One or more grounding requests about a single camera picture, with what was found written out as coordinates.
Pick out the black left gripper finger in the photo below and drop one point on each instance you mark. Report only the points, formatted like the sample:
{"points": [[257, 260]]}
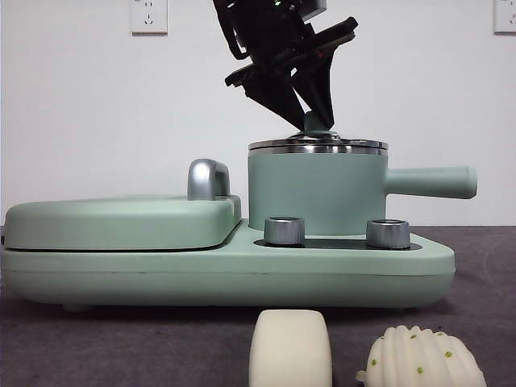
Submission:
{"points": [[320, 88], [278, 101]]}

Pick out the glass pot lid green knob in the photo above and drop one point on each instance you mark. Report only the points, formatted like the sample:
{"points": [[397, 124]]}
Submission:
{"points": [[313, 123]]}

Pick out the white rectangular steamed bun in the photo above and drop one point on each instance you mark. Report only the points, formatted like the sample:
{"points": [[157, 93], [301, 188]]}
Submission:
{"points": [[290, 350]]}

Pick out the white ridged bun green dots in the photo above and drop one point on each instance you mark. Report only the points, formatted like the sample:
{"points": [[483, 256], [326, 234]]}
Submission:
{"points": [[423, 359]]}

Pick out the silver control knob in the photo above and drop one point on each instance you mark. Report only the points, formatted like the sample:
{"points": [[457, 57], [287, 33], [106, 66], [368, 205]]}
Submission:
{"points": [[388, 234], [284, 231]]}

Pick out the black control panel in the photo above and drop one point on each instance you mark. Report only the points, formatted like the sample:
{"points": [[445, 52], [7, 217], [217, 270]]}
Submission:
{"points": [[334, 243]]}

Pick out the green breakfast machine base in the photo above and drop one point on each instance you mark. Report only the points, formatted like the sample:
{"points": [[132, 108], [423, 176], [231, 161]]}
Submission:
{"points": [[242, 278]]}

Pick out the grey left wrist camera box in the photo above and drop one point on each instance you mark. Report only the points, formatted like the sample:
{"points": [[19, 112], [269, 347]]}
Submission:
{"points": [[316, 8]]}

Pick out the white wall socket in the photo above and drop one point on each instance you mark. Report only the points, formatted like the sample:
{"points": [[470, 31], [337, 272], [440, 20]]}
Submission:
{"points": [[148, 18], [506, 16]]}

